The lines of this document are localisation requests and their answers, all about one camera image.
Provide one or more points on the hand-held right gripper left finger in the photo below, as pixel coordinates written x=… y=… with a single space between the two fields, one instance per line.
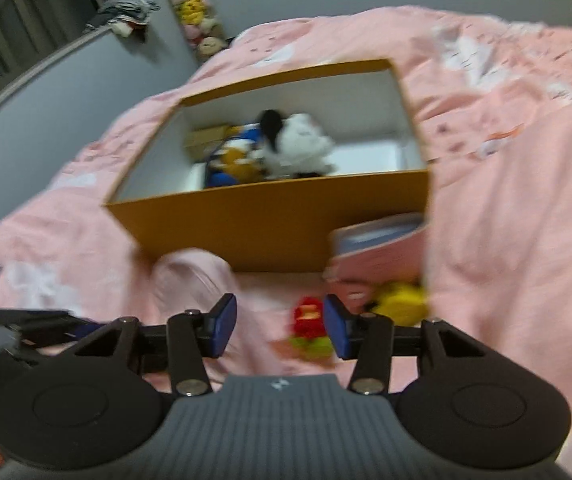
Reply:
x=223 y=325

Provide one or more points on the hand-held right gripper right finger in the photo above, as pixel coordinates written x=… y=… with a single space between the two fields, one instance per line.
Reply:
x=335 y=327

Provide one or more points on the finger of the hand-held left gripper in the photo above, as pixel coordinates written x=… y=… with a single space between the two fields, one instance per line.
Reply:
x=83 y=330

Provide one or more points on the orange cardboard box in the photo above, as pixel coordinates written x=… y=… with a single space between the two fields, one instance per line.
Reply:
x=276 y=225

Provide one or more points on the white and blue duck plush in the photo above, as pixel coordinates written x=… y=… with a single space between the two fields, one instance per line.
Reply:
x=238 y=152

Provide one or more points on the black and white plush toy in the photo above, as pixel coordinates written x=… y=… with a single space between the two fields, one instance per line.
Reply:
x=296 y=145

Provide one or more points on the red and yellow toy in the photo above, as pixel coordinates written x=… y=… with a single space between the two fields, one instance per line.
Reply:
x=308 y=327

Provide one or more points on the yellow plush toy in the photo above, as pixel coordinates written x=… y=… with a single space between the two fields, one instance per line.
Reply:
x=401 y=302

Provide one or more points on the pink box with grey lid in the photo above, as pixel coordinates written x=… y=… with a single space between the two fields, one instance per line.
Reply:
x=376 y=255

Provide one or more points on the pink blanket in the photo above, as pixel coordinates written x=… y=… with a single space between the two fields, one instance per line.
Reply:
x=506 y=185

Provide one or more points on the window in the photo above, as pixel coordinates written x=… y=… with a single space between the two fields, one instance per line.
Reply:
x=11 y=25

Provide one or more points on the hanging column of plush toys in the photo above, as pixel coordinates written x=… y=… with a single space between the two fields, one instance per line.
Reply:
x=196 y=10

